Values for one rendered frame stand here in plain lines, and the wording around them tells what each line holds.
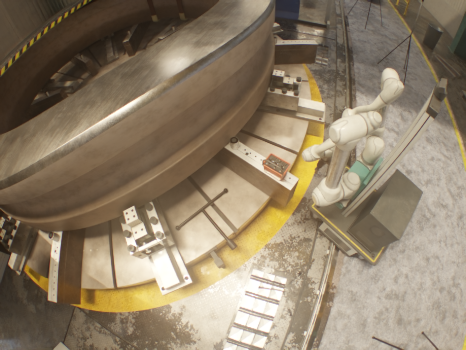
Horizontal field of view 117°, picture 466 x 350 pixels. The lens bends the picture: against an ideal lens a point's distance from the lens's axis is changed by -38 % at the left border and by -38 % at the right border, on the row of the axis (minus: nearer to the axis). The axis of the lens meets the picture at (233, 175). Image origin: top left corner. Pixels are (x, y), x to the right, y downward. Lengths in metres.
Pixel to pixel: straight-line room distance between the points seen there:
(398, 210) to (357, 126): 0.98
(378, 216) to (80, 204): 2.37
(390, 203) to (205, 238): 1.65
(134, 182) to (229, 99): 1.06
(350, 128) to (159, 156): 1.34
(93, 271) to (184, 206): 1.24
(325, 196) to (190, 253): 1.29
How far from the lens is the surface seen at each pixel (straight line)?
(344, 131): 1.19
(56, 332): 3.55
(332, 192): 1.59
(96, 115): 1.43
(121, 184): 1.85
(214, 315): 2.41
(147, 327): 2.65
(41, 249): 3.34
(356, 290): 2.61
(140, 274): 2.32
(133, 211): 1.87
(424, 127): 1.32
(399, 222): 1.96
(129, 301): 2.73
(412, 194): 2.16
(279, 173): 1.79
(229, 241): 2.07
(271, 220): 2.49
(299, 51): 3.72
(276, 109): 2.87
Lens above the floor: 2.37
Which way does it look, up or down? 61 degrees down
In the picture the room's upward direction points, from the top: 10 degrees counter-clockwise
